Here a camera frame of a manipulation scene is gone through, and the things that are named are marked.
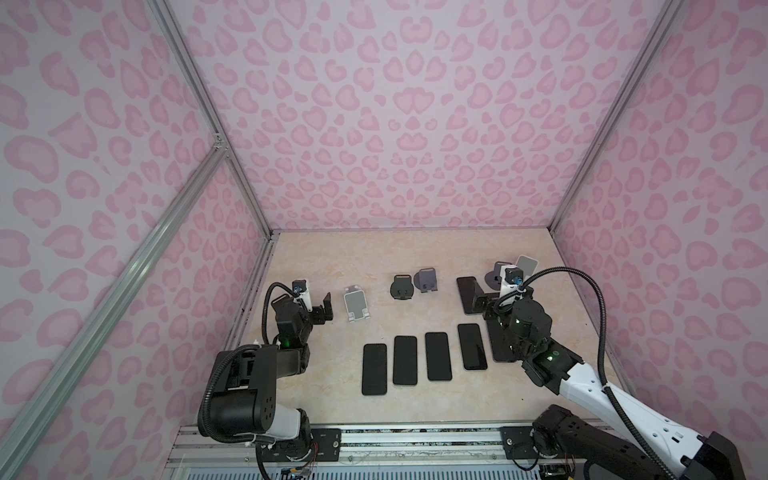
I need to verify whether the white folding phone stand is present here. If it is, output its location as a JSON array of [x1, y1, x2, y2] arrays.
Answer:
[[515, 255, 539, 279]]

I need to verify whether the black phone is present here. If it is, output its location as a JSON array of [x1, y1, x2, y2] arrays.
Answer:
[[361, 343, 388, 396], [486, 320, 516, 363], [425, 332, 453, 381], [456, 276, 488, 315], [457, 323, 488, 371]]

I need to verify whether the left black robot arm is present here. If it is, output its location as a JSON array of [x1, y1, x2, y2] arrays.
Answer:
[[197, 294, 334, 454]]

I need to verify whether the black round phone stand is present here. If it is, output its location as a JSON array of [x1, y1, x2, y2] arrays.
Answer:
[[390, 274, 415, 301]]

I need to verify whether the grey round phone stand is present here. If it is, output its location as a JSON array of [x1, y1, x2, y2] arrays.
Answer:
[[484, 261, 510, 291]]

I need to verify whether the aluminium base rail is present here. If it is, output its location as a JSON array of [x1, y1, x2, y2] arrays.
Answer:
[[164, 419, 691, 480]]

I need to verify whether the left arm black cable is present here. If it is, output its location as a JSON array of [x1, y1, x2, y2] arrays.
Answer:
[[261, 281, 298, 346]]

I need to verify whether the silver stand near left arm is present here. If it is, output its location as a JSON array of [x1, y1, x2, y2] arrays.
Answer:
[[343, 285, 370, 322]]

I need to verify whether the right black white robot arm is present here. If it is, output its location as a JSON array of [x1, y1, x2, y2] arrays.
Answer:
[[472, 295, 746, 479]]

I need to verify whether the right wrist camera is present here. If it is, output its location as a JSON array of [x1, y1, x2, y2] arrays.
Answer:
[[499, 264, 525, 297]]

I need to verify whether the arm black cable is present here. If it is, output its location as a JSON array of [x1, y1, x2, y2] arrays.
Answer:
[[497, 266, 676, 480], [261, 281, 298, 346]]

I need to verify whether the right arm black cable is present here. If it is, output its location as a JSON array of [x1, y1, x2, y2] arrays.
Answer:
[[497, 266, 676, 480]]

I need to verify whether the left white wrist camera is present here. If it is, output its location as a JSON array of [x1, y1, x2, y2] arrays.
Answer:
[[291, 279, 313, 312]]

